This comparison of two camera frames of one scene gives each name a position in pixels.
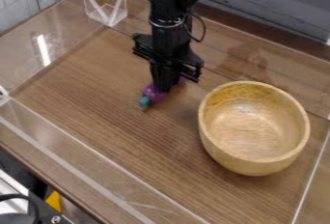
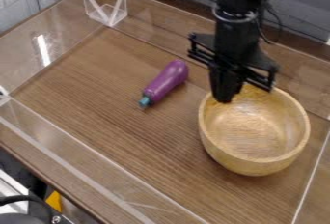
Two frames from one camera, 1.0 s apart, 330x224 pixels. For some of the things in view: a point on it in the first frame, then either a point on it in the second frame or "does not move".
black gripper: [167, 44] to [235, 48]
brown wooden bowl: [254, 126] does not move
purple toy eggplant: [151, 95] does not move
